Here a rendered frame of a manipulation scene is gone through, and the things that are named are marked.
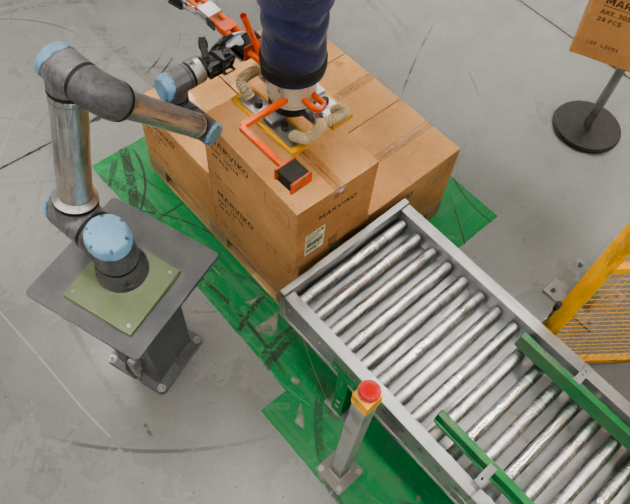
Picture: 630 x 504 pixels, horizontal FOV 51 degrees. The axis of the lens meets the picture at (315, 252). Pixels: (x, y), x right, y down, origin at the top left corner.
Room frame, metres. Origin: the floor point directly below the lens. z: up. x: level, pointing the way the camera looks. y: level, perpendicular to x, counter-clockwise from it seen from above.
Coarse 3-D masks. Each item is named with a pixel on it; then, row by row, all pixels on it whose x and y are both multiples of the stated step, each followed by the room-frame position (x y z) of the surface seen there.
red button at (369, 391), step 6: (360, 384) 0.67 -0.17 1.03; (366, 384) 0.67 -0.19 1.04; (372, 384) 0.67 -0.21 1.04; (378, 384) 0.67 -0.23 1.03; (360, 390) 0.65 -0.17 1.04; (366, 390) 0.65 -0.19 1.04; (372, 390) 0.65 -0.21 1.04; (378, 390) 0.65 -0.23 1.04; (360, 396) 0.63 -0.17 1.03; (366, 396) 0.63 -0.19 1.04; (372, 396) 0.63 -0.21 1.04; (378, 396) 0.64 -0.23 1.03; (366, 402) 0.61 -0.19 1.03; (372, 402) 0.62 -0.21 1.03
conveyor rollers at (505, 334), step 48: (384, 240) 1.49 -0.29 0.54; (384, 288) 1.25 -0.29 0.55; (432, 336) 1.06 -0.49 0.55; (384, 384) 0.85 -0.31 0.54; (480, 384) 0.89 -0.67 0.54; (528, 384) 0.91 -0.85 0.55; (432, 432) 0.69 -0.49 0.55; (480, 432) 0.71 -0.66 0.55; (576, 432) 0.75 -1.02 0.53; (576, 480) 0.57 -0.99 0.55; (624, 480) 0.59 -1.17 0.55
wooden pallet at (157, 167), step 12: (156, 168) 2.10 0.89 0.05; (168, 180) 2.05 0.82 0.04; (180, 192) 1.99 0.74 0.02; (192, 204) 1.92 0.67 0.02; (204, 216) 1.85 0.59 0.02; (432, 216) 2.01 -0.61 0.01; (216, 228) 1.73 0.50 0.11; (228, 240) 1.68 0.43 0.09; (240, 252) 1.60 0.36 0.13; (252, 264) 1.53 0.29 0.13; (252, 276) 1.54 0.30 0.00; (264, 276) 1.47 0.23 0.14; (264, 288) 1.47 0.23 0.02; (276, 288) 1.41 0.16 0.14; (276, 300) 1.41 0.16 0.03
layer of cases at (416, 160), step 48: (336, 48) 2.61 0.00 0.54; (192, 96) 2.19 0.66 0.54; (336, 96) 2.28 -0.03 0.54; (384, 96) 2.31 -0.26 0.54; (192, 144) 1.90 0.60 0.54; (384, 144) 2.01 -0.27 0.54; (432, 144) 2.04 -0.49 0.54; (192, 192) 1.86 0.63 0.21; (384, 192) 1.74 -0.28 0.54; (432, 192) 1.95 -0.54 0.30; (240, 240) 1.60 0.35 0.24
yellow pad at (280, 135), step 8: (240, 96) 1.66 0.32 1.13; (256, 96) 1.66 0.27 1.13; (240, 104) 1.62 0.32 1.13; (248, 104) 1.62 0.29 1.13; (256, 104) 1.61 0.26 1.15; (264, 104) 1.63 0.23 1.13; (248, 112) 1.59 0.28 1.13; (256, 112) 1.59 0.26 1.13; (264, 120) 1.56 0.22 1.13; (288, 120) 1.57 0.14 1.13; (264, 128) 1.52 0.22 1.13; (272, 128) 1.52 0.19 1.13; (280, 128) 1.53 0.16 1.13; (288, 128) 1.52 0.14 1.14; (296, 128) 1.53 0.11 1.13; (272, 136) 1.49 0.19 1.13; (280, 136) 1.49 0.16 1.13; (280, 144) 1.46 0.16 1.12; (288, 144) 1.46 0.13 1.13; (296, 144) 1.47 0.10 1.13; (288, 152) 1.43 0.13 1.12; (296, 152) 1.43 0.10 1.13
